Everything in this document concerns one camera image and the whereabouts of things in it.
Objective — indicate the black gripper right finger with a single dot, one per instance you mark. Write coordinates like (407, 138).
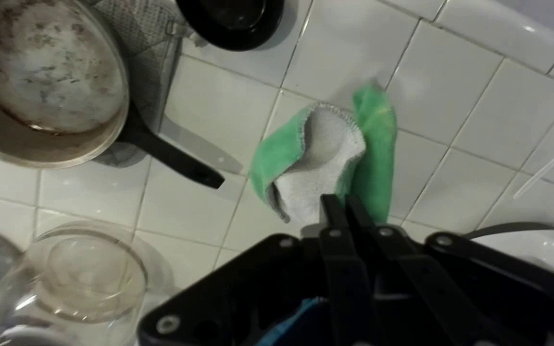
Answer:
(417, 301)

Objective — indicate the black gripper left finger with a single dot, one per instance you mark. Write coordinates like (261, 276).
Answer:
(347, 280)

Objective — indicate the green and white towel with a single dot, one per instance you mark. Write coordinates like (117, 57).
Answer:
(328, 151)

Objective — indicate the small black pot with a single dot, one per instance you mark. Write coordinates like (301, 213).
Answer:
(234, 26)

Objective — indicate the steel frying pan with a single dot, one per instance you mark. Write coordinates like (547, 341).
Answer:
(67, 93)

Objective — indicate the grey quilted pot holder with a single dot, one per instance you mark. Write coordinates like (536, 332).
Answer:
(147, 36)

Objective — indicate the blue cloth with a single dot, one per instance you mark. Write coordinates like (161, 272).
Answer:
(303, 328)

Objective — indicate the glass coffee carafe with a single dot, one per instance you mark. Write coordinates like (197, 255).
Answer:
(76, 286)

